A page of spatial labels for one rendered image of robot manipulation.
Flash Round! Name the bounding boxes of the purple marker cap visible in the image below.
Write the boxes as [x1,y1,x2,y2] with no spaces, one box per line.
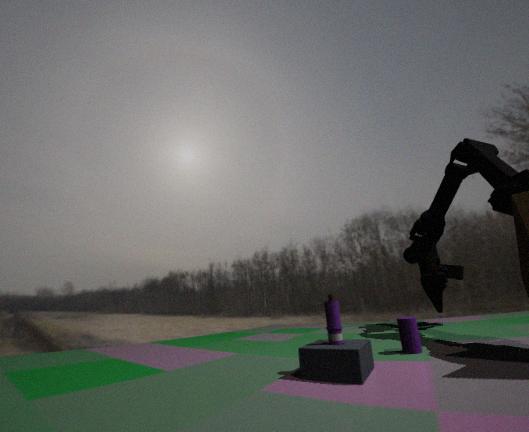
[397,317,422,354]

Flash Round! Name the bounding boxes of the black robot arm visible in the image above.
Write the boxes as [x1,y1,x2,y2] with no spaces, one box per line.
[403,138,529,280]

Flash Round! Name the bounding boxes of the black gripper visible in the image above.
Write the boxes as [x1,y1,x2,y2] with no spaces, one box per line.
[418,255,448,313]

